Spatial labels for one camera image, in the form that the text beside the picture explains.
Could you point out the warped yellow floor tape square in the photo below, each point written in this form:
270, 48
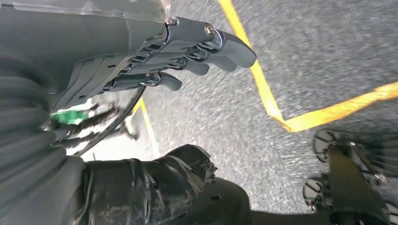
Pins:
267, 93

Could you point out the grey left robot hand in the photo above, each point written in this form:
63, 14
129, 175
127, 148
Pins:
93, 46

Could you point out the ribbed grey left arm sleeve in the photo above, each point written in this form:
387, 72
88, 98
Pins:
25, 130

